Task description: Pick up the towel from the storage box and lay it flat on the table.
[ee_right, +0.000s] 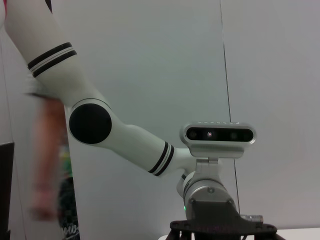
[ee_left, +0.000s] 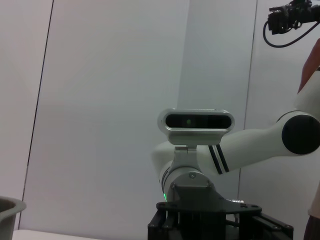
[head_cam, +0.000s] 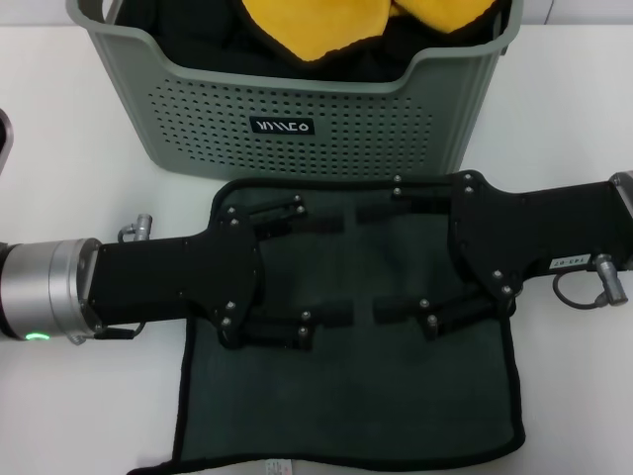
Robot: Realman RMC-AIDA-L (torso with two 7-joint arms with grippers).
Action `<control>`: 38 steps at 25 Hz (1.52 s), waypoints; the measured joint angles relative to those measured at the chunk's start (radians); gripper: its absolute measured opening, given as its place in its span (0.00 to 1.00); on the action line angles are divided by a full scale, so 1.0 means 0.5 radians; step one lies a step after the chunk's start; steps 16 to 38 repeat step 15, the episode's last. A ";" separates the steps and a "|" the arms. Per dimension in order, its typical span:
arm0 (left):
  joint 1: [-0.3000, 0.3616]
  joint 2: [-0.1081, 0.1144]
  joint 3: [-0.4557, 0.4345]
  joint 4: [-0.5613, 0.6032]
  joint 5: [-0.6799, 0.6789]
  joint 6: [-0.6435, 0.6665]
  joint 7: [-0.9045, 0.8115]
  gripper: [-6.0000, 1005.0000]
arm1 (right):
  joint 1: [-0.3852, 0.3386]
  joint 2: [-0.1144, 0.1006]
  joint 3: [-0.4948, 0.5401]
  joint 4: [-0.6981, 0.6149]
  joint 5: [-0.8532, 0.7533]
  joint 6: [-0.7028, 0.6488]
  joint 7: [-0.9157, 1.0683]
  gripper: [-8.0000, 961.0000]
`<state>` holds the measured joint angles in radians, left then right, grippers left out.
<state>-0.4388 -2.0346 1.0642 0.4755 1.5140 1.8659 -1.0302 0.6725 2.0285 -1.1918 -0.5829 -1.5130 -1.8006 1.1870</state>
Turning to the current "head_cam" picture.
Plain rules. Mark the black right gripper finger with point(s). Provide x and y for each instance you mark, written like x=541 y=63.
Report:
x=445 y=312
x=420 y=203

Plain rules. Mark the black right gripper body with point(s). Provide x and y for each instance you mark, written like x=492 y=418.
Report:
x=534 y=232

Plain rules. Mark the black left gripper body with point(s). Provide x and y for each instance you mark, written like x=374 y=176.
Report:
x=173 y=277

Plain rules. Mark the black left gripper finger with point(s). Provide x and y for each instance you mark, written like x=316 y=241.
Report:
x=292 y=222
x=287 y=329

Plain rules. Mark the dark green towel black edge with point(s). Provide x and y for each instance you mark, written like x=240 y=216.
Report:
x=346 y=396

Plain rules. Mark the left wrist grey elbow connector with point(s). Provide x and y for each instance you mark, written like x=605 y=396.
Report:
x=141 y=227

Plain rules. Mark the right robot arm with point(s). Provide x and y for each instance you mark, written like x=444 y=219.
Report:
x=625 y=190

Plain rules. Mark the yellow towel with black edge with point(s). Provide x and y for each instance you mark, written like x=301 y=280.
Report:
x=306 y=25
x=440 y=12

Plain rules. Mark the black cloth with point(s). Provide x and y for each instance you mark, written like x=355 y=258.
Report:
x=356 y=64

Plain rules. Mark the grey-green perforated plastic basket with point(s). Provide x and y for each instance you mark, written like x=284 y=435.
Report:
x=198 y=99

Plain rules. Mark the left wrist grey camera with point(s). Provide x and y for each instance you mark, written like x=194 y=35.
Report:
x=6 y=143

